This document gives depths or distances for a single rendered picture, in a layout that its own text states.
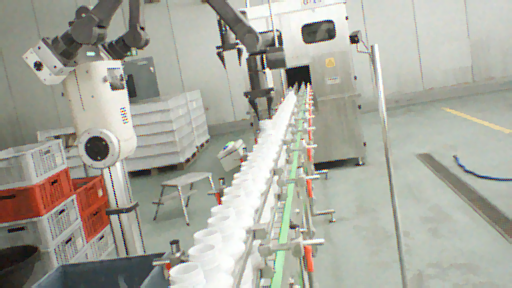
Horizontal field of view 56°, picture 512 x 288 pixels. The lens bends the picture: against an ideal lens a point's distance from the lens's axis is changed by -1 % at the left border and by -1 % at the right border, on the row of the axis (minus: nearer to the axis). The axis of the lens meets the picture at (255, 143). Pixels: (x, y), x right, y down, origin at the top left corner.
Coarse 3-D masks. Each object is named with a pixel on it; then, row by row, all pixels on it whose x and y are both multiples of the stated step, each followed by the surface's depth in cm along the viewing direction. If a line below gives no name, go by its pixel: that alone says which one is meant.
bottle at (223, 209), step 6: (228, 204) 78; (216, 210) 78; (222, 210) 75; (228, 210) 76; (234, 210) 77; (234, 216) 77; (234, 222) 77; (240, 228) 78; (240, 234) 76; (252, 276) 78; (252, 282) 78
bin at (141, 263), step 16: (128, 256) 127; (144, 256) 127; (160, 256) 126; (64, 272) 130; (80, 272) 130; (96, 272) 129; (112, 272) 128; (128, 272) 128; (144, 272) 127; (160, 272) 118
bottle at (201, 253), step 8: (192, 248) 61; (200, 248) 62; (208, 248) 62; (216, 248) 60; (192, 256) 59; (200, 256) 58; (208, 256) 59; (216, 256) 60; (208, 264) 59; (216, 264) 59; (208, 272) 59; (216, 272) 59; (224, 272) 61; (208, 280) 59; (216, 280) 59; (224, 280) 59; (232, 280) 61
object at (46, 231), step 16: (64, 208) 355; (0, 224) 319; (16, 224) 320; (32, 224) 320; (48, 224) 325; (64, 224) 351; (0, 240) 322; (16, 240) 322; (32, 240) 322; (48, 240) 322
